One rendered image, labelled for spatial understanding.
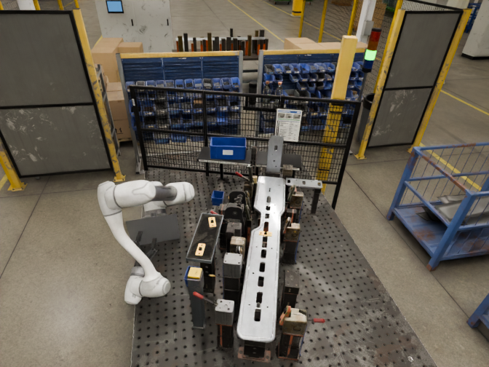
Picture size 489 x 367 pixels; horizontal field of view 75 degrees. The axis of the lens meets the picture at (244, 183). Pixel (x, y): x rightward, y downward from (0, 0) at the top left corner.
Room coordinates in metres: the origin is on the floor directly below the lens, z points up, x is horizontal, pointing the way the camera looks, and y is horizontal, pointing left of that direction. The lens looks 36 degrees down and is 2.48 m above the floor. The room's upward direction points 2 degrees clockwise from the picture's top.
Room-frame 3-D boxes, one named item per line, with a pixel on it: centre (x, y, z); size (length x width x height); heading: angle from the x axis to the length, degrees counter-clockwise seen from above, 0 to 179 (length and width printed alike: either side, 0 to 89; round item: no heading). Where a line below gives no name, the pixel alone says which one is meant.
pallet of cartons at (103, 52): (6.22, 2.40, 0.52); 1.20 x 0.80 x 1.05; 10
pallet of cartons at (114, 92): (4.83, 2.18, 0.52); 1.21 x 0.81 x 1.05; 17
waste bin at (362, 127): (4.78, -2.04, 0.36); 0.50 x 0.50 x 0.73
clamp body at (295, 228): (1.55, -0.33, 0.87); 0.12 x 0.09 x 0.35; 84
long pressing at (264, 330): (1.48, -0.15, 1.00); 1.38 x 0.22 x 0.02; 174
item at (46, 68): (3.33, 2.24, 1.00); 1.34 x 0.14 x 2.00; 103
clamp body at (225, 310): (0.94, 0.08, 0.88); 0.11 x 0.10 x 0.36; 84
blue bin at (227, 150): (2.44, 0.15, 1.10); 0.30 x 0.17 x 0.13; 91
